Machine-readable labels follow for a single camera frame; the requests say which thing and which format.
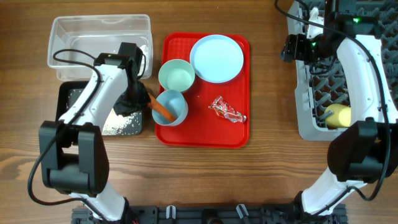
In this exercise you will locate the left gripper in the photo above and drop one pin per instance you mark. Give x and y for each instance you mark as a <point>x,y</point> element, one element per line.
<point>144,99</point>

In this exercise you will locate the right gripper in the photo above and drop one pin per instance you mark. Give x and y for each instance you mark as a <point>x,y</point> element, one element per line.
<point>293,48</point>

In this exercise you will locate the orange carrot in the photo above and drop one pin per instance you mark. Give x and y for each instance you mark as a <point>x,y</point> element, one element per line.
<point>156,106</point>

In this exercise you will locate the white rice pile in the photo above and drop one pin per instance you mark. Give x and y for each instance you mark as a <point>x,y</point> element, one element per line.
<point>118,125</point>

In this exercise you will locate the light blue bowl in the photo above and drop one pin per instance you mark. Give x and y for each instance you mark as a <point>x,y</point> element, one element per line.
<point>174,102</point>

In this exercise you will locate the green bowl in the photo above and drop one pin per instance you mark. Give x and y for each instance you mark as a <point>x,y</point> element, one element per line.
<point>176,74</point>

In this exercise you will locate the light blue plate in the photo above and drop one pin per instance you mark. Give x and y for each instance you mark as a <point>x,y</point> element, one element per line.
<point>216,58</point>

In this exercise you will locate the yellow plastic cup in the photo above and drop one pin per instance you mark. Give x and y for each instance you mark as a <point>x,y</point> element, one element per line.
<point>339,116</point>

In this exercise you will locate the red candy wrapper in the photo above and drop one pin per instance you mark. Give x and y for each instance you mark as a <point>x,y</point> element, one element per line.
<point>224,110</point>

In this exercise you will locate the white paper napkin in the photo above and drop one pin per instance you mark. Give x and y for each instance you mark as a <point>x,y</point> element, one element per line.
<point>144,53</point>

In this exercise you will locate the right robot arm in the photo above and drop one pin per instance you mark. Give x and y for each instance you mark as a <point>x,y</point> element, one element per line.
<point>366,152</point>

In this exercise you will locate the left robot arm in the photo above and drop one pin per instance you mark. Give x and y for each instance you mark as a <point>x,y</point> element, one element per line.
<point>73,158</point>

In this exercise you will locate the black waste tray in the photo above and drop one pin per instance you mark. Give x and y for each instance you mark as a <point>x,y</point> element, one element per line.
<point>69,92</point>

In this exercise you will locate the grey dishwasher rack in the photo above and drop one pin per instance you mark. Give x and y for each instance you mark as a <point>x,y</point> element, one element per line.
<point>314,93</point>

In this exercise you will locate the red plastic tray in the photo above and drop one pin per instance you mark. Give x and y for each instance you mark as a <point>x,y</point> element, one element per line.
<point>203,127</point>

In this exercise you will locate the clear plastic bin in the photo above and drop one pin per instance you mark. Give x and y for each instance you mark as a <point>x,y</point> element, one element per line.
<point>85,37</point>

